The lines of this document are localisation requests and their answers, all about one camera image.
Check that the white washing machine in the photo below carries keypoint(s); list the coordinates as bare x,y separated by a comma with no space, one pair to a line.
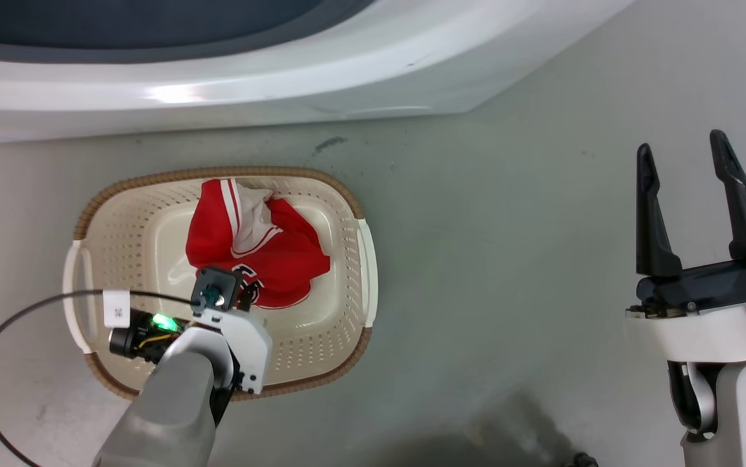
412,58

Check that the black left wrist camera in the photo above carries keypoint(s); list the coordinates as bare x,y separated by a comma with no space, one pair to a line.
217,288

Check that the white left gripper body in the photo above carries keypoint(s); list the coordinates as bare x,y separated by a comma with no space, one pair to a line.
246,344

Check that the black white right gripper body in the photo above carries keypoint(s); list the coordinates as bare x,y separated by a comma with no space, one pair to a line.
710,311

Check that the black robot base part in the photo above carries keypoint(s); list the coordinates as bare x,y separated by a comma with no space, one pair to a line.
582,460

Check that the red white striped jersey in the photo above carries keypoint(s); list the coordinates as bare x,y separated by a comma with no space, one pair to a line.
282,256

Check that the dark grey washer door seal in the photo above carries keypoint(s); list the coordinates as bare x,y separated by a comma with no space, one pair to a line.
120,23

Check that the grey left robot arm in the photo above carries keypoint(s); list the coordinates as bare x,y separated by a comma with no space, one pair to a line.
165,402

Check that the cream laundry basket brown rim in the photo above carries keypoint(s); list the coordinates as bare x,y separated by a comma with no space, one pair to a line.
126,246

